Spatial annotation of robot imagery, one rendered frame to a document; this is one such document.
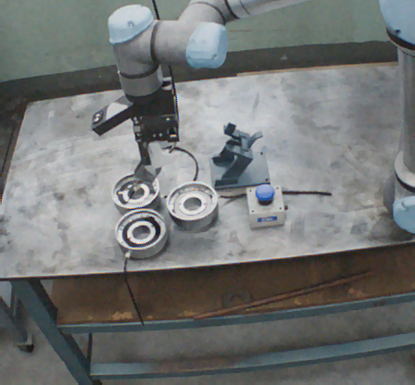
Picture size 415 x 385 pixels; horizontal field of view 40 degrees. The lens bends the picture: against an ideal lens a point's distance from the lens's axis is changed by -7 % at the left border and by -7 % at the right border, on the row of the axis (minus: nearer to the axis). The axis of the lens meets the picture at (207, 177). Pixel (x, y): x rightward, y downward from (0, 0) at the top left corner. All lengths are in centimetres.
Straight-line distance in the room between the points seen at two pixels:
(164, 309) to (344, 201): 50
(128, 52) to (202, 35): 13
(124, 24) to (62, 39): 198
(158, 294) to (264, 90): 58
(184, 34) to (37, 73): 218
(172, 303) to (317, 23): 181
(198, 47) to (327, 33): 205
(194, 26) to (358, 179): 57
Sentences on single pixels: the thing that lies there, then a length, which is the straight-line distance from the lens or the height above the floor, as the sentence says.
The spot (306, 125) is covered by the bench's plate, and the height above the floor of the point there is 80.
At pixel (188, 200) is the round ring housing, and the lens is 127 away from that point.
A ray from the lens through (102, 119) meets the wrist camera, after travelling 111.
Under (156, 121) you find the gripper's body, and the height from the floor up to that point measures 107.
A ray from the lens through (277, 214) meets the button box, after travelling 121.
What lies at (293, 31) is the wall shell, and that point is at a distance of 291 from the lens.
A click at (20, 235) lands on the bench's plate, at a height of 80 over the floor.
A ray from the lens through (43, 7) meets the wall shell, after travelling 286.
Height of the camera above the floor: 176
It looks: 46 degrees down
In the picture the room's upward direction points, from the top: 8 degrees counter-clockwise
